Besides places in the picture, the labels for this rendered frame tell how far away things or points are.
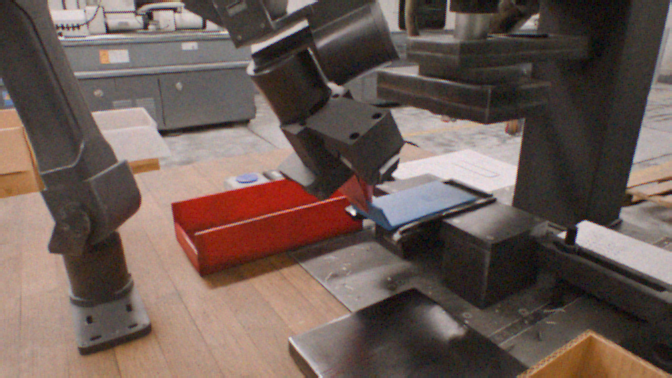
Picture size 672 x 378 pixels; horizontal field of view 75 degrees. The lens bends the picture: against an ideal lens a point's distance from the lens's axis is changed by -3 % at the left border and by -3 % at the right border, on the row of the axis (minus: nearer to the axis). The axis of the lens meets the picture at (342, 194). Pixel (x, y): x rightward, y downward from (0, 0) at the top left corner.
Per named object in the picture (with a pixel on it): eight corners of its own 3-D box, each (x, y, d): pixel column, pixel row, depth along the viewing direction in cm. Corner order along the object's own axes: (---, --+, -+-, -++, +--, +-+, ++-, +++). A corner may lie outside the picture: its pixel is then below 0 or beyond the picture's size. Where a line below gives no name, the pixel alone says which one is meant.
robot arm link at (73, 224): (134, 175, 51) (89, 173, 52) (86, 206, 43) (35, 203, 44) (143, 225, 54) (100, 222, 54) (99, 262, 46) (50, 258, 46)
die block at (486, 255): (373, 240, 66) (375, 192, 63) (425, 224, 71) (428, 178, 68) (481, 311, 50) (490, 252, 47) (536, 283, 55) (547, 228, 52)
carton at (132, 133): (68, 191, 288) (50, 114, 269) (164, 175, 315) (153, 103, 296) (66, 234, 232) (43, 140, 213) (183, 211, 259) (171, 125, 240)
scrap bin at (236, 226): (176, 239, 66) (170, 201, 64) (322, 202, 79) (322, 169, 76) (200, 277, 57) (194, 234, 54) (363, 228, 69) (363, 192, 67)
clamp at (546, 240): (521, 295, 53) (535, 218, 49) (538, 286, 55) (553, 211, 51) (653, 371, 41) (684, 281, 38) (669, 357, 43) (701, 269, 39)
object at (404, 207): (342, 211, 54) (342, 188, 53) (436, 183, 62) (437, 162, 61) (379, 234, 49) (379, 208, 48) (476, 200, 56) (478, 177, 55)
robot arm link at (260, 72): (344, 77, 44) (311, 13, 40) (346, 106, 40) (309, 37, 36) (282, 105, 46) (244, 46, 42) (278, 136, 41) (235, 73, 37)
